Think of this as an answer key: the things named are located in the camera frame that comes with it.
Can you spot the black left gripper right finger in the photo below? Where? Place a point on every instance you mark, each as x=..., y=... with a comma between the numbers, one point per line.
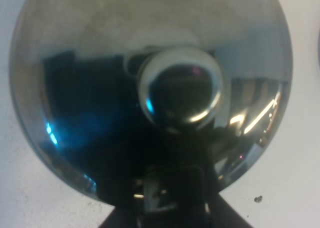
x=218, y=213

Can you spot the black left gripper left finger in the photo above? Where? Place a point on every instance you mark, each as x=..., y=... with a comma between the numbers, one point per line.
x=132, y=217

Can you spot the stainless steel teapot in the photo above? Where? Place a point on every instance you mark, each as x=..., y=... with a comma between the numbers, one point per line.
x=150, y=105

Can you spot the far stainless steel saucer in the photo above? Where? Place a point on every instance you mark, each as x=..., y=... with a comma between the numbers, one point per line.
x=315, y=46

